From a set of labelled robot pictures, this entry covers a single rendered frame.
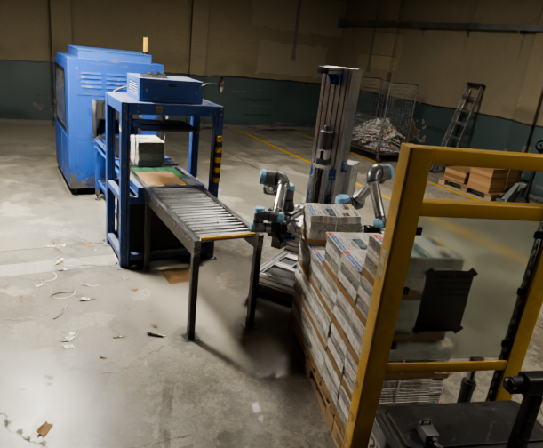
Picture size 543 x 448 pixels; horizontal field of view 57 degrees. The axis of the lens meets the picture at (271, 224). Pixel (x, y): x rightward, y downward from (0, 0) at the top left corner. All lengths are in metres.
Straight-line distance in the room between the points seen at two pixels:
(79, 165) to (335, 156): 3.81
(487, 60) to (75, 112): 7.69
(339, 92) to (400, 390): 2.39
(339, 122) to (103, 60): 3.59
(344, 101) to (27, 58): 8.70
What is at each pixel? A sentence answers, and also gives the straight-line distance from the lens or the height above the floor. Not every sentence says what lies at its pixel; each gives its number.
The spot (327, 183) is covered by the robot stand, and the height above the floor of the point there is 1.09.
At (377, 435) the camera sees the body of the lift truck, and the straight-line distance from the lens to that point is 2.25.
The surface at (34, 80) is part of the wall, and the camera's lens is 11.95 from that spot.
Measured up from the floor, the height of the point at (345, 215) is 1.07.
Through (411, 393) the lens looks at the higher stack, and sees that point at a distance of 2.86.
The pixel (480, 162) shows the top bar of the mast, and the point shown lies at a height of 1.81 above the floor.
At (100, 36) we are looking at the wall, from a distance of 12.08.
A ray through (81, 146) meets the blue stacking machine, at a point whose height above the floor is 0.67.
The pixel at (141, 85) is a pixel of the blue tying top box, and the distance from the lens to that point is 4.70.
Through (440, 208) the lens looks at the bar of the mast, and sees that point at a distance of 1.99.
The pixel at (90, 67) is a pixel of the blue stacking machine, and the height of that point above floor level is 1.65.
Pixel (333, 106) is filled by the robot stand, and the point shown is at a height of 1.73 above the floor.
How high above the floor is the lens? 2.13
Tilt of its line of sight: 19 degrees down
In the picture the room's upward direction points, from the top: 6 degrees clockwise
